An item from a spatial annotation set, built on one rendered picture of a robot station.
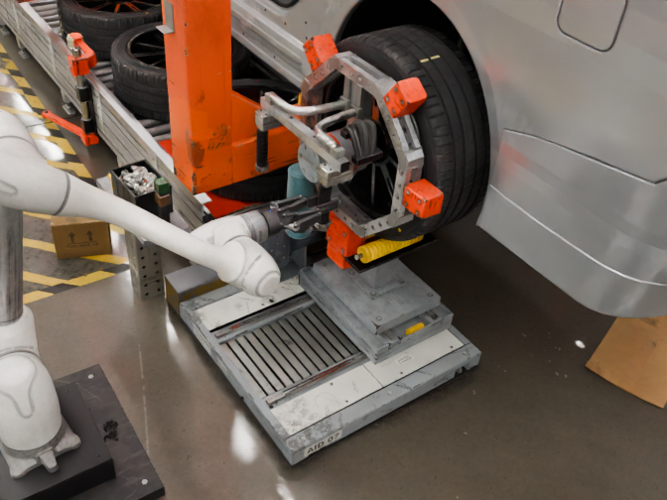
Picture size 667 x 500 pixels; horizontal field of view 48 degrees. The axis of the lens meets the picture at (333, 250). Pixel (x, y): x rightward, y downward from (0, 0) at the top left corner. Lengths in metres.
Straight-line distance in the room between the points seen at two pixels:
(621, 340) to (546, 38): 1.58
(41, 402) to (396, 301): 1.32
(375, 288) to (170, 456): 0.92
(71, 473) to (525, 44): 1.57
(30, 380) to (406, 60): 1.30
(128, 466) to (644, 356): 1.98
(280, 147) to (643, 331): 1.63
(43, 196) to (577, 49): 1.23
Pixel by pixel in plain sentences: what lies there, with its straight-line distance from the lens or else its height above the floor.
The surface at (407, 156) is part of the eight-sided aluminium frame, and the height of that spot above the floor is 0.97.
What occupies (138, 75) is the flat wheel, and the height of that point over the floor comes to 0.49.
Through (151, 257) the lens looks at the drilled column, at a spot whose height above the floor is 0.20.
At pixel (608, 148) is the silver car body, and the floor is 1.19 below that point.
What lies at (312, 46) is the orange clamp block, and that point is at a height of 1.10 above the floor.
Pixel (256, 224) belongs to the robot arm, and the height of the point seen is 0.86.
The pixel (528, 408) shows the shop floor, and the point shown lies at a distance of 2.81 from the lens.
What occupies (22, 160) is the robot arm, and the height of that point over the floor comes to 1.20.
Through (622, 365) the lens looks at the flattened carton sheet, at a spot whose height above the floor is 0.01.
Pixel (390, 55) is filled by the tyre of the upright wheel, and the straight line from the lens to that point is 2.20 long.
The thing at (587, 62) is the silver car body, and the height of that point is 1.36.
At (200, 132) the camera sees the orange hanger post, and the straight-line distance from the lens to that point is 2.55.
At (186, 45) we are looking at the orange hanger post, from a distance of 2.39.
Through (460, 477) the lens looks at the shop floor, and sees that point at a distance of 2.56.
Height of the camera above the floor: 2.07
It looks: 39 degrees down
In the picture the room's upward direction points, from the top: 6 degrees clockwise
